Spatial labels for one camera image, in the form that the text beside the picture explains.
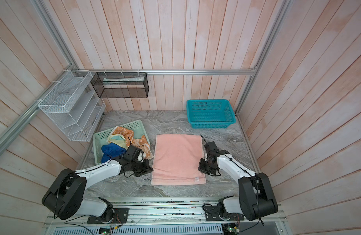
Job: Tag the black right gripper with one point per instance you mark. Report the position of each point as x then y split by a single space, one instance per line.
201 166

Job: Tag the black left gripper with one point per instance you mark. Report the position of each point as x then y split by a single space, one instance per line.
146 168

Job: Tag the pink towel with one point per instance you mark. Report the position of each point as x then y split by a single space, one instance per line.
176 160

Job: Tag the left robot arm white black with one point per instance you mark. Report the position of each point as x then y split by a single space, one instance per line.
65 197

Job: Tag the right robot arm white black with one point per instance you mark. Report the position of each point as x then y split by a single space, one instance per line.
255 198

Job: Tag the orange patterned towel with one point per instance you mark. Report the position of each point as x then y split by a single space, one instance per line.
141 142

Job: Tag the teal yellow-trimmed towel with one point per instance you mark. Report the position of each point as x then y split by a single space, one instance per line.
118 140

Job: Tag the blue towel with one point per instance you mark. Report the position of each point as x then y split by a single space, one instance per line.
111 151

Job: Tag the mint green perforated basket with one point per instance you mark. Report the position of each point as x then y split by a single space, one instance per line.
100 138

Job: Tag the teal plastic basket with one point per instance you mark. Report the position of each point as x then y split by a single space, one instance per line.
210 113

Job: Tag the green circuit board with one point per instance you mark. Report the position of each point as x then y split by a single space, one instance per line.
230 229

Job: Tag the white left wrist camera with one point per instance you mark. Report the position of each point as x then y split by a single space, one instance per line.
140 156

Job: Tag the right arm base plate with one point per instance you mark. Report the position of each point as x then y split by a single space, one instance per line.
217 213

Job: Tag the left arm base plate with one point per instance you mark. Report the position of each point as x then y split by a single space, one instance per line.
112 215

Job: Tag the black wire mesh basket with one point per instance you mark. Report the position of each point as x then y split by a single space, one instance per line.
109 85

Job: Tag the white wire mesh shelf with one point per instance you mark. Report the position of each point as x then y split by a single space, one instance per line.
72 108

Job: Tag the aluminium frame rail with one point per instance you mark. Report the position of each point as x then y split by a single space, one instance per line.
10 134

